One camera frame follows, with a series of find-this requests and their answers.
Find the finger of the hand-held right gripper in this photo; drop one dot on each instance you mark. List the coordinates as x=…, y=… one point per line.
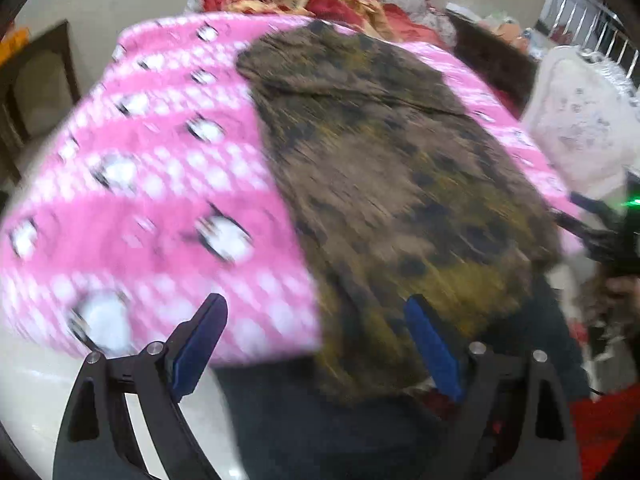
x=590, y=204
x=580, y=232

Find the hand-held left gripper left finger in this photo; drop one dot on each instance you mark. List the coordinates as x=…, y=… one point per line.
x=196, y=350

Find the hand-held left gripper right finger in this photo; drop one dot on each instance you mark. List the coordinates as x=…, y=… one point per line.
x=434, y=347

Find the brown floral print garment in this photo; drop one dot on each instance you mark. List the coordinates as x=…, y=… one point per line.
x=390, y=185

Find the person's dark jeans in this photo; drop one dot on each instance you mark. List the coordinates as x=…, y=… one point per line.
x=310, y=430

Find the pink penguin print blanket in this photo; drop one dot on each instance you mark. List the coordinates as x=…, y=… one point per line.
x=165, y=185

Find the dark carved wooden headboard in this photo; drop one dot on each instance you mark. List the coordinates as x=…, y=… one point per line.
x=492, y=60

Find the pile of small household goods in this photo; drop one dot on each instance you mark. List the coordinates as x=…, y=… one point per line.
x=507, y=32

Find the red cloth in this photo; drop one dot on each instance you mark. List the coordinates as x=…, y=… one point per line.
x=607, y=435

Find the dark wooden furniture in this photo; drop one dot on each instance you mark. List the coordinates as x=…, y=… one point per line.
x=35, y=95

